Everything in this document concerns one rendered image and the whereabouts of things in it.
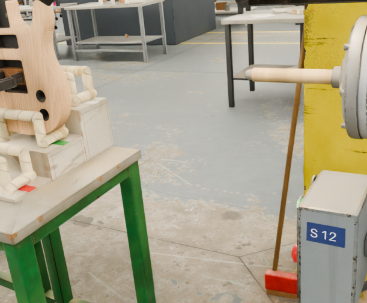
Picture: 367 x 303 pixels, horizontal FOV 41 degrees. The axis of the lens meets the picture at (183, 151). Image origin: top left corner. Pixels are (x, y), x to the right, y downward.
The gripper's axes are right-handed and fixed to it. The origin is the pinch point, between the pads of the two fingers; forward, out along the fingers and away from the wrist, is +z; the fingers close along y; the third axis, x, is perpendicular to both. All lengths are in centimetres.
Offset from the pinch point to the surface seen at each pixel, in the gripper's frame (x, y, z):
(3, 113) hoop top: -10.7, -3.9, -2.9
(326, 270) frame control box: -22, 100, -29
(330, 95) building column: -28, 71, 92
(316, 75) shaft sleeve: 3, 89, 4
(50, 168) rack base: -25.4, 13.9, -5.2
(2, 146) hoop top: -18.1, 1.9, -10.4
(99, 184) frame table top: -32.2, 25.6, 1.6
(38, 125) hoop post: -13.4, 9.8, -2.5
